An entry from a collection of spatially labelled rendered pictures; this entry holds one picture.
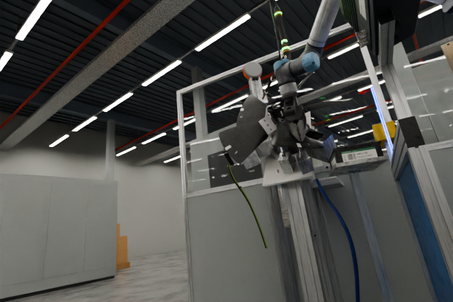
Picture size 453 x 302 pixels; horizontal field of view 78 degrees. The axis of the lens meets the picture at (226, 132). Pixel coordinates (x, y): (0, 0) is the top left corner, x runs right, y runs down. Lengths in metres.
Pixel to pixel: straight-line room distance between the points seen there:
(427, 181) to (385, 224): 1.26
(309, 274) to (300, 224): 0.22
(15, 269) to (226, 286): 4.42
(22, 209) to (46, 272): 1.17
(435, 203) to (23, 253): 6.00
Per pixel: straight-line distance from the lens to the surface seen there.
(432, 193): 0.85
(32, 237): 6.27
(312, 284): 1.53
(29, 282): 6.30
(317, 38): 1.30
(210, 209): 2.44
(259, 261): 2.28
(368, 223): 1.26
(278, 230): 2.05
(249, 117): 1.69
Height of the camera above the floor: 0.63
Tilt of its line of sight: 20 degrees up
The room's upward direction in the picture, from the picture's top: 7 degrees counter-clockwise
